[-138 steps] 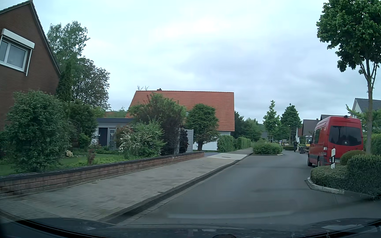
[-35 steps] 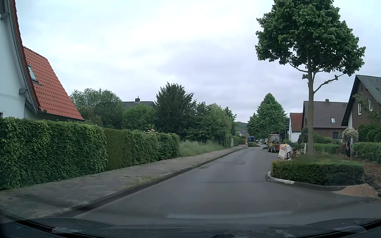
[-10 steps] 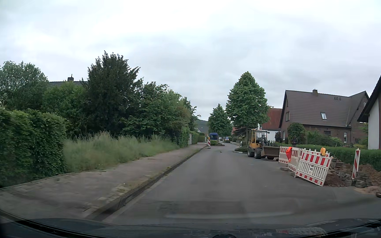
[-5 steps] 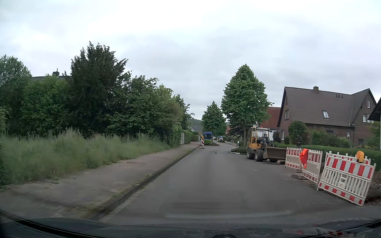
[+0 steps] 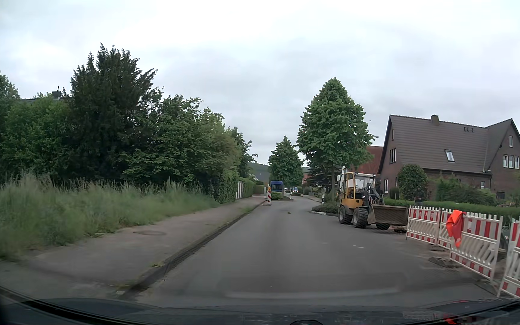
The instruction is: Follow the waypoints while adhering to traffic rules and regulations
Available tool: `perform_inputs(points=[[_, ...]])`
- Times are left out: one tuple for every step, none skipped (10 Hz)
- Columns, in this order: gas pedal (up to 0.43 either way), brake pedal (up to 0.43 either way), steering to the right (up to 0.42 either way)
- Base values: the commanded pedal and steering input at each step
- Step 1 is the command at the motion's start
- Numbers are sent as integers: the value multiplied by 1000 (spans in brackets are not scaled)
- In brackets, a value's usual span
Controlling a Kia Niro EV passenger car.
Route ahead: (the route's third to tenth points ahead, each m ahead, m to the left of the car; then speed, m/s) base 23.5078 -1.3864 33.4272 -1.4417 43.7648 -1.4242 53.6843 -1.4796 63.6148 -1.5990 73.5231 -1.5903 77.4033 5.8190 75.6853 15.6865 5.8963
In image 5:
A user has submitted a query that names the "small green tree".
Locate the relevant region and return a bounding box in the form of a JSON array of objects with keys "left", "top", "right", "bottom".
[{"left": 268, "top": 136, "right": 304, "bottom": 188}]

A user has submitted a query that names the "trimmed green hedge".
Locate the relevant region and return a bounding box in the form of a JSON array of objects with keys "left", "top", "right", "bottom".
[{"left": 240, "top": 177, "right": 265, "bottom": 198}]

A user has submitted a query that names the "tall green tree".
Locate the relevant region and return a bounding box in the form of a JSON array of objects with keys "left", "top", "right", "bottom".
[{"left": 296, "top": 77, "right": 377, "bottom": 199}]

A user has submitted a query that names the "kerbed planted island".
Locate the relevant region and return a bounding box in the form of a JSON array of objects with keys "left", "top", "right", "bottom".
[{"left": 311, "top": 202, "right": 339, "bottom": 216}]

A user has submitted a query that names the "grey asphalt road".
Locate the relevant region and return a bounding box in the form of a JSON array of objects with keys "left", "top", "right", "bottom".
[{"left": 136, "top": 195, "right": 497, "bottom": 308}]

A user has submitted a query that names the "yellow wheel loader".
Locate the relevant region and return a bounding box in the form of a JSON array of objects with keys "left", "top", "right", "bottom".
[{"left": 337, "top": 172, "right": 409, "bottom": 230}]

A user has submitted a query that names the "red roofed building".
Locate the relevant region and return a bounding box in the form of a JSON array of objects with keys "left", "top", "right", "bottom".
[{"left": 356, "top": 145, "right": 384, "bottom": 176}]

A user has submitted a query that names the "row of trees and bushes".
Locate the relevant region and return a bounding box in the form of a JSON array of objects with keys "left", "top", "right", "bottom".
[{"left": 0, "top": 44, "right": 258, "bottom": 204}]

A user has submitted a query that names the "car's own bonnet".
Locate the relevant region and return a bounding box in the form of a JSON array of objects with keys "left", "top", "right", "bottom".
[{"left": 0, "top": 283, "right": 520, "bottom": 325}]

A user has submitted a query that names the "round green bush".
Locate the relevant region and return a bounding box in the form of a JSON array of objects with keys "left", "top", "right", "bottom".
[{"left": 397, "top": 164, "right": 429, "bottom": 202}]

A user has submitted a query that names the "grey asphalt pavement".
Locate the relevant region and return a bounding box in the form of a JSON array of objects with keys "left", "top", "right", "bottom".
[{"left": 0, "top": 195, "right": 267, "bottom": 299}]

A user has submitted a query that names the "brown brick house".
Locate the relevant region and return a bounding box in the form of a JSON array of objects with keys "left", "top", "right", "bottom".
[{"left": 377, "top": 114, "right": 520, "bottom": 200}]

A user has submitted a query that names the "tall grass verge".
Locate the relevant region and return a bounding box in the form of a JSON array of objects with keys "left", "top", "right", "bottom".
[{"left": 0, "top": 174, "right": 219, "bottom": 260}]

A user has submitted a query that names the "orange vest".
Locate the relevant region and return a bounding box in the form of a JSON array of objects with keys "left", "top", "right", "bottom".
[{"left": 445, "top": 209, "right": 465, "bottom": 248}]

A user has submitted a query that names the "red and white barrier fence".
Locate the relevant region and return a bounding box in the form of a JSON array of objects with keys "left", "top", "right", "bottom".
[{"left": 406, "top": 205, "right": 520, "bottom": 302}]

